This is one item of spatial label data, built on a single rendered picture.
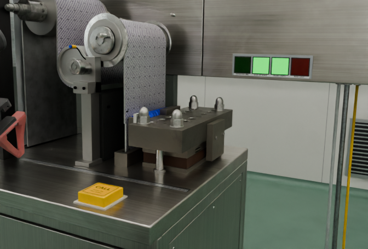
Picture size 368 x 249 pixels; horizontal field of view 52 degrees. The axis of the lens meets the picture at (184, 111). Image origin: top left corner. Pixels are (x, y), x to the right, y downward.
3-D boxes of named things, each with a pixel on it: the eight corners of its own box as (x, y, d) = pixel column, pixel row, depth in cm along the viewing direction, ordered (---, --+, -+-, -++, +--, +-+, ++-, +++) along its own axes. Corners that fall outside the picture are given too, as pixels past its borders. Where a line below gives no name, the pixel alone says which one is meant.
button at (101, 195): (77, 202, 80) (77, 191, 80) (98, 191, 86) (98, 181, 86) (104, 208, 77) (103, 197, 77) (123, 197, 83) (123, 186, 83)
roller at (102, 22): (87, 61, 106) (86, 19, 105) (137, 59, 129) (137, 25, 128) (121, 62, 101) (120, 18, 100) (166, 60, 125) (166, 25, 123)
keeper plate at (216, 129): (205, 160, 109) (207, 123, 108) (217, 152, 118) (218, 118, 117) (213, 161, 108) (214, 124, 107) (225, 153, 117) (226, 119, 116)
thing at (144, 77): (124, 123, 105) (123, 57, 102) (164, 112, 126) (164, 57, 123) (125, 123, 105) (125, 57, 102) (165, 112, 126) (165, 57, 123)
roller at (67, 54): (57, 85, 113) (56, 45, 111) (108, 80, 136) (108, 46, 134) (88, 87, 108) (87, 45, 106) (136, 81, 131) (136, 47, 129)
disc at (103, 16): (84, 66, 108) (83, 13, 105) (85, 66, 108) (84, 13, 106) (127, 68, 102) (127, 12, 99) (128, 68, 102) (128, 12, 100)
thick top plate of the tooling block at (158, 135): (128, 145, 101) (128, 123, 100) (190, 122, 136) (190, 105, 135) (181, 154, 94) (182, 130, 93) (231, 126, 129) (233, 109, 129)
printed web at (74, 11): (27, 146, 123) (19, -13, 115) (76, 133, 144) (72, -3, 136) (125, 163, 107) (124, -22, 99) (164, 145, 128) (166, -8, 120)
